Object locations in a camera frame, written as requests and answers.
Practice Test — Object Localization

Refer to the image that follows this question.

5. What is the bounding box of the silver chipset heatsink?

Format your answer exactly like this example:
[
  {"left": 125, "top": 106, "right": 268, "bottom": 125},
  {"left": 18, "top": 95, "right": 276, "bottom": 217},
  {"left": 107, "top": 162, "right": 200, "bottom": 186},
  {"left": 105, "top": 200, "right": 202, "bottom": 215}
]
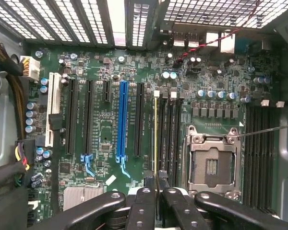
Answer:
[{"left": 62, "top": 186, "right": 104, "bottom": 212}]

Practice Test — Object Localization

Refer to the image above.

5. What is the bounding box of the silver CPU socket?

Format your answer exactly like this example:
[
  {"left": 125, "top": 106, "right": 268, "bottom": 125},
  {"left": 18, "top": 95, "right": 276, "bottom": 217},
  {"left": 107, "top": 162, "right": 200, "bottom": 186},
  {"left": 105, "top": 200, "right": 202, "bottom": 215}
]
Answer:
[{"left": 185, "top": 126, "right": 242, "bottom": 201}]

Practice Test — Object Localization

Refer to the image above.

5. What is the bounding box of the green motherboard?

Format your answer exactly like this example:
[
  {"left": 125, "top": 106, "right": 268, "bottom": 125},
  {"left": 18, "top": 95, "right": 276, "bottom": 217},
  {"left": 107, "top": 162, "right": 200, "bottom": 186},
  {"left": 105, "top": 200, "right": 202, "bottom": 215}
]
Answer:
[{"left": 26, "top": 45, "right": 283, "bottom": 230}]

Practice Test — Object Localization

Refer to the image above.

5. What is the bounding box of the long black expansion slot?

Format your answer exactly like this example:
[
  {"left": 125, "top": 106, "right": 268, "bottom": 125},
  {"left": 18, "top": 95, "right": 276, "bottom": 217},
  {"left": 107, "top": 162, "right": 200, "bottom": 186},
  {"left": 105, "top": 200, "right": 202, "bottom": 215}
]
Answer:
[
  {"left": 65, "top": 78, "right": 78, "bottom": 155},
  {"left": 133, "top": 82, "right": 145, "bottom": 158},
  {"left": 80, "top": 80, "right": 95, "bottom": 178}
]

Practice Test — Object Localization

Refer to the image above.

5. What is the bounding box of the blue expansion slot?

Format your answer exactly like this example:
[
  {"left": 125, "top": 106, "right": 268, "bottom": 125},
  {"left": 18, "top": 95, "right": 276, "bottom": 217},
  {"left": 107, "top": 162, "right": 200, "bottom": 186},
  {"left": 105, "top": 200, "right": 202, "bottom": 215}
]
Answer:
[{"left": 115, "top": 80, "right": 132, "bottom": 178}]

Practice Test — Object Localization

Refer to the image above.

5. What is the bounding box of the short black expansion slot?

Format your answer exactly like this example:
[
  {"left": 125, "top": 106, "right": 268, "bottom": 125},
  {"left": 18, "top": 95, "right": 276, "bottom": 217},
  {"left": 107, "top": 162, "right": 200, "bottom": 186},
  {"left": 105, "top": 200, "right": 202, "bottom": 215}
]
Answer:
[{"left": 102, "top": 80, "right": 112, "bottom": 104}]

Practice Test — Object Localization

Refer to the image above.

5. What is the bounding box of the thin metal locking lever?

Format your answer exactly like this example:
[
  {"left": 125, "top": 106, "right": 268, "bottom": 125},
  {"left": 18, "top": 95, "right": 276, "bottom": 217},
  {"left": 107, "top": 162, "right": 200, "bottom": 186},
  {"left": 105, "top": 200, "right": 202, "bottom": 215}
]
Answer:
[{"left": 224, "top": 124, "right": 288, "bottom": 140}]

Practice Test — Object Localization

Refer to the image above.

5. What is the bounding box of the white PCI expansion slot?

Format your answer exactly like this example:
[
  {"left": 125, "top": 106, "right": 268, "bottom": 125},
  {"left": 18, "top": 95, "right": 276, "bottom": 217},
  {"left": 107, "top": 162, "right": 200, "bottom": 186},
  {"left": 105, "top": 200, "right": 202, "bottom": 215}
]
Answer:
[{"left": 45, "top": 72, "right": 62, "bottom": 148}]

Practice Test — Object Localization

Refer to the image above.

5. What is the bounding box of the grey metal PC case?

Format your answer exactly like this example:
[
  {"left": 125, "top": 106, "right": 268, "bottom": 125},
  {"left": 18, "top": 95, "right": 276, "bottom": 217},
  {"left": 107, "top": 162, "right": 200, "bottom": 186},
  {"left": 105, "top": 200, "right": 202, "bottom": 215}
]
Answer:
[{"left": 0, "top": 0, "right": 288, "bottom": 230}]

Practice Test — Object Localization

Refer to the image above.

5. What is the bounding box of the white power connector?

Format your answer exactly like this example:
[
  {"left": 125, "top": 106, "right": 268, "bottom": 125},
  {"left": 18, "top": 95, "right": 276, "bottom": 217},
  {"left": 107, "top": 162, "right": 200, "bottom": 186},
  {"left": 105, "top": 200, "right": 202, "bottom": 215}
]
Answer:
[{"left": 20, "top": 55, "right": 41, "bottom": 83}]

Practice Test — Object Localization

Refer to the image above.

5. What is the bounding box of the silver network port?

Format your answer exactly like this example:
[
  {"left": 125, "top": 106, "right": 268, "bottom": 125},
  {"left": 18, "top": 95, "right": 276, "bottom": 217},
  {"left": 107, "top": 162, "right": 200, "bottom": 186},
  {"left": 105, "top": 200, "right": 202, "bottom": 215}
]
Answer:
[{"left": 219, "top": 32, "right": 236, "bottom": 54}]

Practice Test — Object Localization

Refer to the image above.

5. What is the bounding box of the black connector with coloured wires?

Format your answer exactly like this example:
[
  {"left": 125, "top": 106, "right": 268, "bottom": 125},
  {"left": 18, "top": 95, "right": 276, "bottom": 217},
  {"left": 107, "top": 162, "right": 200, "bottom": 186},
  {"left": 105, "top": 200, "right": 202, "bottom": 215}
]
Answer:
[{"left": 13, "top": 138, "right": 37, "bottom": 171}]

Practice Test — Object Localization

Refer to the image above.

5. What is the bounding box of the black sleeved cable bundle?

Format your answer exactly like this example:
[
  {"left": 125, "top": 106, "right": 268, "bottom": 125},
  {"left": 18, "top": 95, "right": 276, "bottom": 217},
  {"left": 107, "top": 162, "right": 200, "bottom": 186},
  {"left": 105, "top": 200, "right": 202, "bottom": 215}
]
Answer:
[{"left": 0, "top": 161, "right": 29, "bottom": 230}]

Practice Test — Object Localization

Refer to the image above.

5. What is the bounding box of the yellow black wire bundle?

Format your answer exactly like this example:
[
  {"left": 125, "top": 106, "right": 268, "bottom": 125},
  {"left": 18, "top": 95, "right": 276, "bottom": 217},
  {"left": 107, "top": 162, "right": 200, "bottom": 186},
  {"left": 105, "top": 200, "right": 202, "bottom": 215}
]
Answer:
[{"left": 6, "top": 73, "right": 27, "bottom": 142}]

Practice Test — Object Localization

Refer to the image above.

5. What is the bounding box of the red black twisted wire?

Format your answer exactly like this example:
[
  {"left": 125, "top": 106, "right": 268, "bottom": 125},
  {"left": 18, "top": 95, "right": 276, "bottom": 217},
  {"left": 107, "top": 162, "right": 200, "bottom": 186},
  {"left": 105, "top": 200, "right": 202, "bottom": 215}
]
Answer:
[{"left": 174, "top": 0, "right": 262, "bottom": 67}]

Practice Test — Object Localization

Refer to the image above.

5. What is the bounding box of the black sleeved power cable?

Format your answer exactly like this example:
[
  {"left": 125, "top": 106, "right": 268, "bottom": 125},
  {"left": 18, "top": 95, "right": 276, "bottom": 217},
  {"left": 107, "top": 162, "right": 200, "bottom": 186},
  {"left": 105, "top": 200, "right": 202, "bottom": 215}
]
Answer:
[{"left": 0, "top": 42, "right": 24, "bottom": 76}]

